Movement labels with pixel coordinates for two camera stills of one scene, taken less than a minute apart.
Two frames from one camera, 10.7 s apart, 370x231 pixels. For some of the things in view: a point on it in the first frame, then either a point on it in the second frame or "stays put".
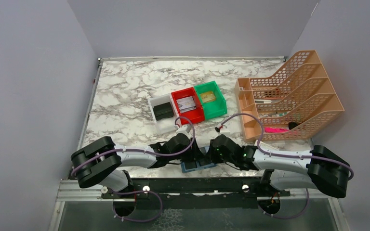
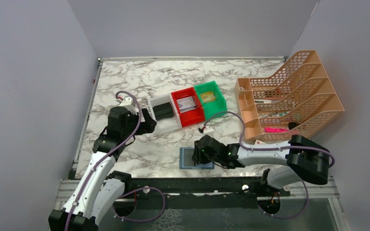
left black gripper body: (194, 152) → (145, 124)
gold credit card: (208, 96) stays put
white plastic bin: (164, 113) stays put
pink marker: (272, 129) stays put
